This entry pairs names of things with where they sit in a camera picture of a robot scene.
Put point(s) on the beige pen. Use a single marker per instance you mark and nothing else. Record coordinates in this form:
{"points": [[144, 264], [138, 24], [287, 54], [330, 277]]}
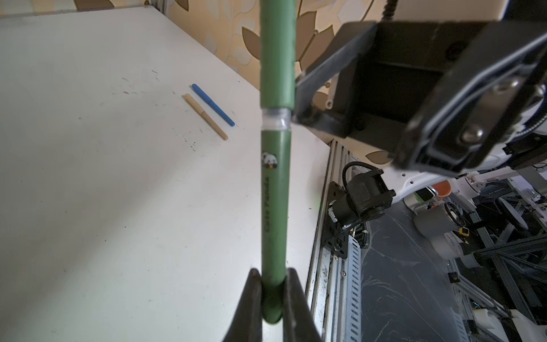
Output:
{"points": [[203, 114]]}

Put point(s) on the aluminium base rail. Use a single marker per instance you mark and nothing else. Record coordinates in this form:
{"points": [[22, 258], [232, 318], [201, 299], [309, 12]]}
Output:
{"points": [[333, 284]]}

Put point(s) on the green pen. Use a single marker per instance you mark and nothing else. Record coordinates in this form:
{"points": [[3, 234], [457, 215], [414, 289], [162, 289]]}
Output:
{"points": [[275, 161]]}

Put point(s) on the blue pen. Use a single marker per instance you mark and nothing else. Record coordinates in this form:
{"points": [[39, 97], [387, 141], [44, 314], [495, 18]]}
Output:
{"points": [[212, 105]]}

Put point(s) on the green pen cap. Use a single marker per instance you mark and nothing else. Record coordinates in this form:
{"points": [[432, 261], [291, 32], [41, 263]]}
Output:
{"points": [[277, 53]]}

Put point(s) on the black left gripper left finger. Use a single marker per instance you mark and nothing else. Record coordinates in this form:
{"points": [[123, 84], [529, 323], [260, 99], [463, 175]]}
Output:
{"points": [[247, 321]]}

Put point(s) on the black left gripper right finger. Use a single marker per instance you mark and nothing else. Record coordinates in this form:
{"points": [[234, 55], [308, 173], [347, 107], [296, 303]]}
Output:
{"points": [[298, 324]]}

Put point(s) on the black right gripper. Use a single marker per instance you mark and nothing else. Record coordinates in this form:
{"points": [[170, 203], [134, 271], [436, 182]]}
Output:
{"points": [[437, 95]]}

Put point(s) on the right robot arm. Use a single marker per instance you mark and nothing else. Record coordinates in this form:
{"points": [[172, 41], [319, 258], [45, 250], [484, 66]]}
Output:
{"points": [[367, 195]]}

